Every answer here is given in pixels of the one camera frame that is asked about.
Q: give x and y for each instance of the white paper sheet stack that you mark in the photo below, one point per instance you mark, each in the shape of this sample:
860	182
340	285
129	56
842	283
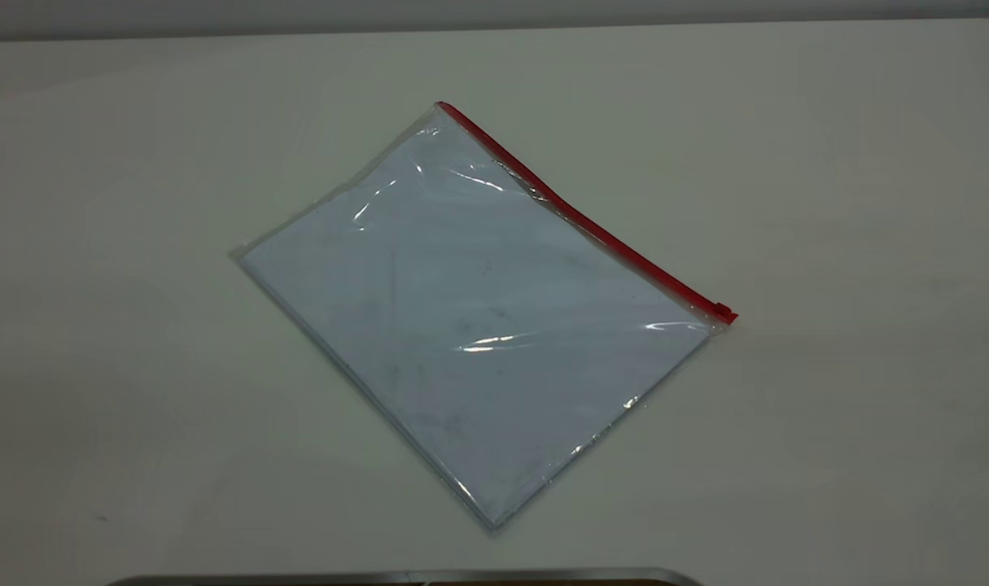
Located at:
478	342

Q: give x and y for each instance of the clear plastic red-zip bag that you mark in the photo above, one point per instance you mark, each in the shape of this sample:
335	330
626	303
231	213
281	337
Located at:
478	325

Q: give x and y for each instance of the red zipper slider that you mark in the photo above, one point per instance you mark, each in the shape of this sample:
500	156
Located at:
723	312

